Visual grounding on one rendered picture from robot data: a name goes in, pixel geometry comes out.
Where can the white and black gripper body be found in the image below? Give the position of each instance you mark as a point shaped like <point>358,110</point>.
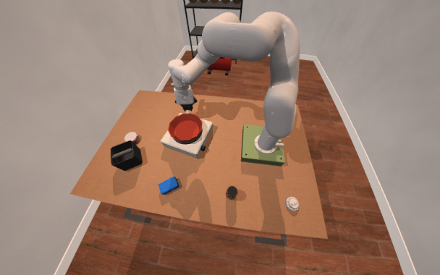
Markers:
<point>185,96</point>

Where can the small red and white tin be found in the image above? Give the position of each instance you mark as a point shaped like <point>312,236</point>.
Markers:
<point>133,137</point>

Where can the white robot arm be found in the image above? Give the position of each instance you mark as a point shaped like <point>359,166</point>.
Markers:
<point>253,42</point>

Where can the small spice jar with black lid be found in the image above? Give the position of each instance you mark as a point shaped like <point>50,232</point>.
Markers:
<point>231,192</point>

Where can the blue rectangular box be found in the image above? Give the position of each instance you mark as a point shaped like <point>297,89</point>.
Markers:
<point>168,185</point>

